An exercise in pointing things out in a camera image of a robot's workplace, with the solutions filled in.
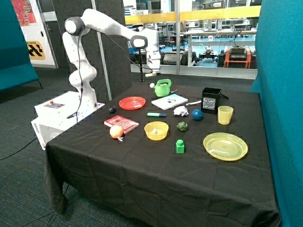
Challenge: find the yellow plastic cup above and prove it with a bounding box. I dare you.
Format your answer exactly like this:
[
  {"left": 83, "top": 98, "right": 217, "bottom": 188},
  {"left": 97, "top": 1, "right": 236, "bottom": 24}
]
[{"left": 218, "top": 105, "right": 234, "bottom": 125}]

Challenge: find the teal sofa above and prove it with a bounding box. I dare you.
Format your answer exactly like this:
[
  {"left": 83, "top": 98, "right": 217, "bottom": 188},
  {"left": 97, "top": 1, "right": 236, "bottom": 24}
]
[{"left": 0, "top": 0, "right": 39, "bottom": 91}]

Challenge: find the black floor stand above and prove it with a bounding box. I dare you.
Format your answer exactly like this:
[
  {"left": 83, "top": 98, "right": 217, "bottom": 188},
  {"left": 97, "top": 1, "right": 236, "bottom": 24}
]
[{"left": 132, "top": 23, "right": 145, "bottom": 82}]

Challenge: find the red patterned book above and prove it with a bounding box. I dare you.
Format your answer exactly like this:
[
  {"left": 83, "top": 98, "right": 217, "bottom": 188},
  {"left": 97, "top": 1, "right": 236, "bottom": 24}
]
[{"left": 104, "top": 115, "right": 139, "bottom": 134}]

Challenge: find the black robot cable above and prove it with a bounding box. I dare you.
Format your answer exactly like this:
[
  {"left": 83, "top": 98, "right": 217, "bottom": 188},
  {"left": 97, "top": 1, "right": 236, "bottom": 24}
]
[{"left": 67, "top": 27, "right": 154, "bottom": 119}]

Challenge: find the green highlighter blue cap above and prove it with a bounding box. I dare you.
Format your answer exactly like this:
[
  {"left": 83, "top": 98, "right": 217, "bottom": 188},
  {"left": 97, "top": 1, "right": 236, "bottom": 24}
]
[{"left": 147, "top": 113, "right": 167, "bottom": 117}]

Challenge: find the crumpled white paper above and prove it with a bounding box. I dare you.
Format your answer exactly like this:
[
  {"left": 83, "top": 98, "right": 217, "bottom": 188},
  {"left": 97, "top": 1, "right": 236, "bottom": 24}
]
[{"left": 173, "top": 106, "right": 188, "bottom": 117}]

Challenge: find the black square container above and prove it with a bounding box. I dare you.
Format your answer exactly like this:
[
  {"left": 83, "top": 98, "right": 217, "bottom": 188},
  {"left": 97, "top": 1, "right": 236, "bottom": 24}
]
[{"left": 201, "top": 87, "right": 221, "bottom": 114}]

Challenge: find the blue ball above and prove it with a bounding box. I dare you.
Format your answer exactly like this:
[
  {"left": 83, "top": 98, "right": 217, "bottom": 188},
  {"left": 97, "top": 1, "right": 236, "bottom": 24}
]
[{"left": 191, "top": 109, "right": 203, "bottom": 121}]

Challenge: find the white thesis book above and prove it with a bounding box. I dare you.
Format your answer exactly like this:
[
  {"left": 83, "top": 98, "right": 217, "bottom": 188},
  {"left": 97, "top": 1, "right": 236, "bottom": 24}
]
[{"left": 151, "top": 94, "right": 188, "bottom": 110}]

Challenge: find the yellow plastic bowl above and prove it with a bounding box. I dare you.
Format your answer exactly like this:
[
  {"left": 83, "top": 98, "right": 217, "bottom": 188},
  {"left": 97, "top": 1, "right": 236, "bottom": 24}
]
[{"left": 144, "top": 121, "right": 169, "bottom": 141}]

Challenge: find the green toy pepper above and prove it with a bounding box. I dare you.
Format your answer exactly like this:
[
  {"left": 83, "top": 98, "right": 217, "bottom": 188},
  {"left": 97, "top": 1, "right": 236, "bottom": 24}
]
[{"left": 177, "top": 122, "right": 188, "bottom": 132}]

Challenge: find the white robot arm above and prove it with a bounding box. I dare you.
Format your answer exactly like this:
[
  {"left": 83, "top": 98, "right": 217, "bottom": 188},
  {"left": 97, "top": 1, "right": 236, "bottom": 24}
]
[{"left": 62, "top": 9, "right": 160, "bottom": 110}]

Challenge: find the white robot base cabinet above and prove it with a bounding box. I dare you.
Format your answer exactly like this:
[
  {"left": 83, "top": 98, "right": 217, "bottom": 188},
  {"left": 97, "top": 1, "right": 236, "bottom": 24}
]
[{"left": 31, "top": 91, "right": 105, "bottom": 150}]

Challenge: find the red plastic plate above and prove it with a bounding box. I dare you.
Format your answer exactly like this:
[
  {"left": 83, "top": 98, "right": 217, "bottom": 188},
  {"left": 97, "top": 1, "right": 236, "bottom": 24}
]
[{"left": 118, "top": 96, "right": 146, "bottom": 110}]

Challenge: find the white plastic spoon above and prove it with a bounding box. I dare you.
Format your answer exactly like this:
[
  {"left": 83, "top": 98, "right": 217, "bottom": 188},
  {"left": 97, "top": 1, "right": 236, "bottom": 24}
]
[{"left": 186, "top": 100, "right": 201, "bottom": 106}]

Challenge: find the orange ball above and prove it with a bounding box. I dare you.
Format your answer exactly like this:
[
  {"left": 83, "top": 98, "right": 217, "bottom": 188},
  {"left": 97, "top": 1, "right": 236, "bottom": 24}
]
[{"left": 109, "top": 125, "right": 124, "bottom": 139}]

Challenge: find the green toy block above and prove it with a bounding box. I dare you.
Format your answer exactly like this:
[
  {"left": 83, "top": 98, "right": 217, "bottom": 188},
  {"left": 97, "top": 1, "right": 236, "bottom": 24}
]
[{"left": 176, "top": 139, "right": 185, "bottom": 154}]

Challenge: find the dark blue small object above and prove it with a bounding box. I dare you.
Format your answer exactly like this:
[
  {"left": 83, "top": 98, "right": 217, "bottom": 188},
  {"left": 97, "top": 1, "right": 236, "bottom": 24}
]
[{"left": 108, "top": 106, "right": 116, "bottom": 114}]

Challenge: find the yellow plastic plate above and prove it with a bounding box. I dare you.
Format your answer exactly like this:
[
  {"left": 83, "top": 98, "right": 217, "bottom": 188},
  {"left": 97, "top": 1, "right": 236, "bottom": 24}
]
[{"left": 203, "top": 132, "right": 248, "bottom": 161}]

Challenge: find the green toy watering can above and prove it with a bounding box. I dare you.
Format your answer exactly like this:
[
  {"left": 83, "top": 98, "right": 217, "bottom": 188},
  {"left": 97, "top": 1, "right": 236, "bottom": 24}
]
[{"left": 150, "top": 79, "right": 177, "bottom": 97}]

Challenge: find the teal partition wall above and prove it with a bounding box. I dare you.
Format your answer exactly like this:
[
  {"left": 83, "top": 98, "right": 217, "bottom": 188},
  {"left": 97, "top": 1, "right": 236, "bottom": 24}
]
[{"left": 251, "top": 0, "right": 303, "bottom": 227}]

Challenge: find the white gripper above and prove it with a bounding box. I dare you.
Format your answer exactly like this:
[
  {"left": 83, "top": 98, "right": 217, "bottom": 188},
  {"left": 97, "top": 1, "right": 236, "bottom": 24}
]
[{"left": 146, "top": 49, "right": 161, "bottom": 71}]

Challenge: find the black tablecloth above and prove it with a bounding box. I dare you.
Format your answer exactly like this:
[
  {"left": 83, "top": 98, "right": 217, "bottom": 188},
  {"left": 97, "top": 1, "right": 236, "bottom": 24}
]
[{"left": 44, "top": 84, "right": 282, "bottom": 227}]

